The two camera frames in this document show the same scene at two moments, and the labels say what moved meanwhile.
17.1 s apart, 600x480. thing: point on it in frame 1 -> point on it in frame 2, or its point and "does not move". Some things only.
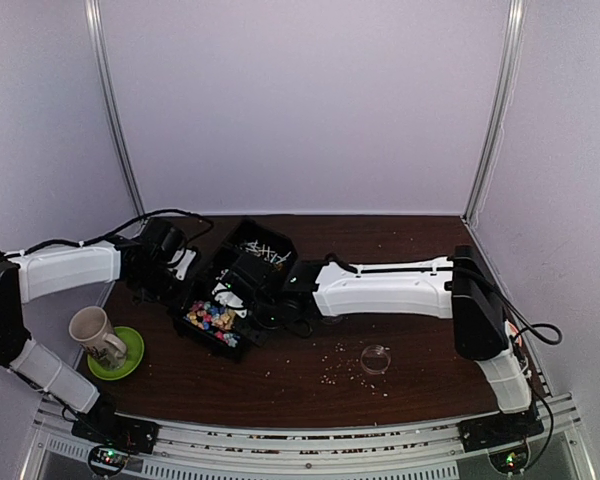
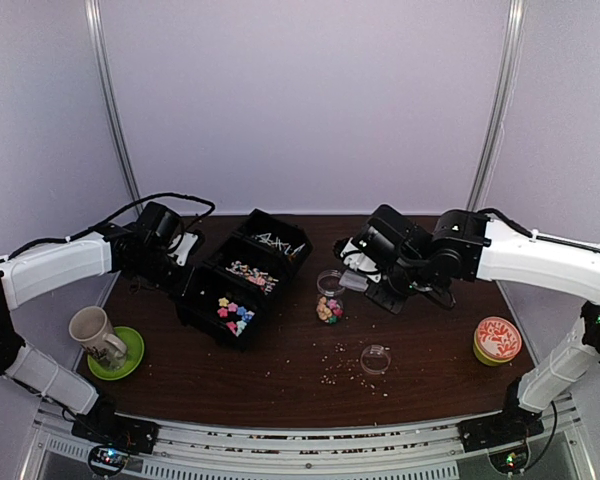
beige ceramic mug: (90, 328) does not move
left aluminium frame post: (97, 45) does not move
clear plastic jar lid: (375, 359) does not move
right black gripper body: (264, 318) -> (394, 301)
